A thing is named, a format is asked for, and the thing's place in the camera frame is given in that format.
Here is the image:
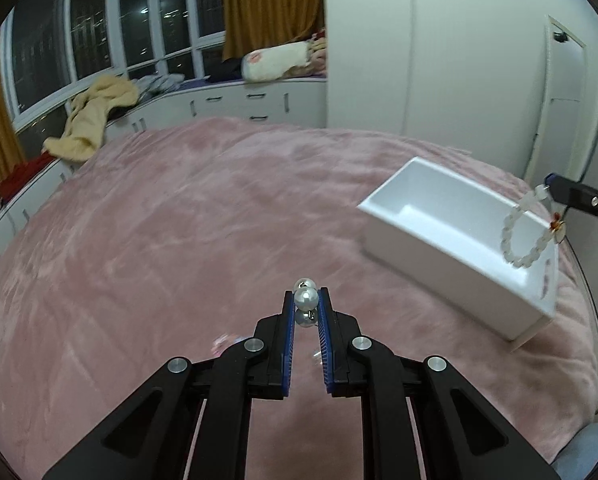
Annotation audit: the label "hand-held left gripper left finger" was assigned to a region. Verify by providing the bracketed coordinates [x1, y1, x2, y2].
[43, 290, 296, 480]

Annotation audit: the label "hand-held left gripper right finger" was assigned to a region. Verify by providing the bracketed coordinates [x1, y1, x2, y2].
[318, 287, 562, 480]

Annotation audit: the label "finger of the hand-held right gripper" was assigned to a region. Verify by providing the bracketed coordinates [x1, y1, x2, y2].
[544, 173, 598, 226]

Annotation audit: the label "white bead bracelet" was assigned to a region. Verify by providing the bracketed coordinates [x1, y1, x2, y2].
[501, 185, 566, 268]

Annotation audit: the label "white rectangular box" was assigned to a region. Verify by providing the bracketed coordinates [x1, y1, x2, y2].
[356, 156, 561, 353]

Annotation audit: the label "small pink trinket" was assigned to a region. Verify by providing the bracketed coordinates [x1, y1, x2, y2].
[212, 333, 243, 354]

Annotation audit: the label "white door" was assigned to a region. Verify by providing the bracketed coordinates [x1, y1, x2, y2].
[523, 14, 598, 196]

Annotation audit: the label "pink plush blanket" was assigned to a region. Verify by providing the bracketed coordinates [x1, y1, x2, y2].
[0, 116, 598, 480]

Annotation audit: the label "white wardrobe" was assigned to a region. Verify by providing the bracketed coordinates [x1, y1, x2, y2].
[323, 0, 551, 181]

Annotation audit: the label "white drawer cabinet bench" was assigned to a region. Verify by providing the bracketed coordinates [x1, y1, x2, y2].
[0, 77, 328, 263]

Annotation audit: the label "blue grey chair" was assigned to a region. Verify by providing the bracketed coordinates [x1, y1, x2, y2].
[550, 422, 598, 480]

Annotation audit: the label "white flower print pillow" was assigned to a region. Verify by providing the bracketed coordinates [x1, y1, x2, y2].
[241, 40, 313, 82]

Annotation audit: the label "pink plush toys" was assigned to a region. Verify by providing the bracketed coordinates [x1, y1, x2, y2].
[308, 29, 328, 79]

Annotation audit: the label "grey crumpled clothes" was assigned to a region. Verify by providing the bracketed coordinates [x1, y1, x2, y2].
[130, 74, 186, 100]

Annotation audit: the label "yellow fleece cloth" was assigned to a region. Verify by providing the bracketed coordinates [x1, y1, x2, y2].
[44, 76, 140, 162]

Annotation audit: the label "red cloth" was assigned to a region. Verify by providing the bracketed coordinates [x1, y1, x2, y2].
[0, 152, 56, 197]

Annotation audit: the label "large window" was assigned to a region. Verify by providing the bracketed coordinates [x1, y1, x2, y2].
[4, 0, 228, 132]

